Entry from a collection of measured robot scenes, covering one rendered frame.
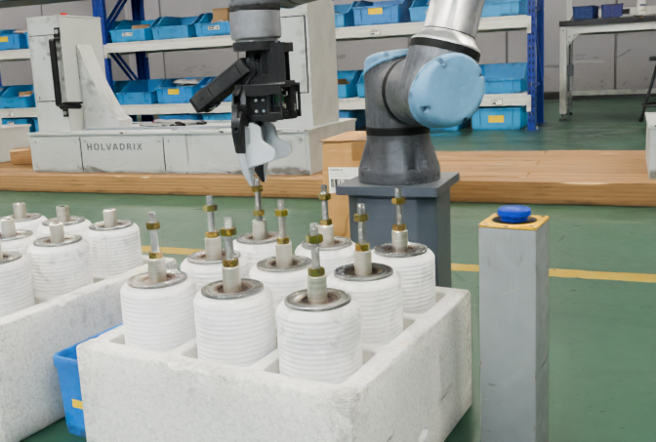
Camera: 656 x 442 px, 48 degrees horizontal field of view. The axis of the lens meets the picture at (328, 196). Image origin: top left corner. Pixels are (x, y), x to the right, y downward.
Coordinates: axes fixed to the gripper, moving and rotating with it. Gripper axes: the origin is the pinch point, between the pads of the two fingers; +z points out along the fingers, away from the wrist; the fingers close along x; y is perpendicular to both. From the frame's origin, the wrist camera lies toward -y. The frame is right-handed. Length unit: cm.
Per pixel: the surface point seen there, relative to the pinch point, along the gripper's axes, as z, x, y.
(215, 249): 8.6, -12.5, -0.2
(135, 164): 23, 172, -146
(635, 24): -34, 503, 66
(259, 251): 10.8, -4.4, 2.5
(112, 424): 26.8, -30.8, -6.1
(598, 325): 35, 42, 50
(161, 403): 22.3, -31.9, 2.3
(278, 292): 12.4, -17.9, 11.8
